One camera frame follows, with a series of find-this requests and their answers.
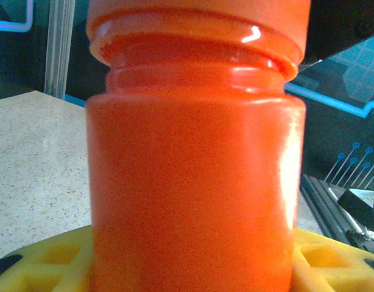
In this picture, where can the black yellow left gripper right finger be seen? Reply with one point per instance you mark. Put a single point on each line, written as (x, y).
(333, 264)

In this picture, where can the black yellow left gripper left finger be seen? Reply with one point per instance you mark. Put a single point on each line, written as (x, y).
(37, 267)

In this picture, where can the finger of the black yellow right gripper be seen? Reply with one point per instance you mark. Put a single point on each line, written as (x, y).
(345, 27)

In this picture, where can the orange bottle cap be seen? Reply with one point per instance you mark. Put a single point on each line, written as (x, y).
(199, 18)

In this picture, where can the orange pill bottle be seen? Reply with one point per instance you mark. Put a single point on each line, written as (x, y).
(193, 182)

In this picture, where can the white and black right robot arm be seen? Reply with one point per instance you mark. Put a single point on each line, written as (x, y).
(357, 210)

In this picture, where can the aluminium table side rail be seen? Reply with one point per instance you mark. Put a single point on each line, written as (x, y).
(321, 207)

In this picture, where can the aluminium frame post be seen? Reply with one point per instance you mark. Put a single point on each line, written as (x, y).
(59, 48)

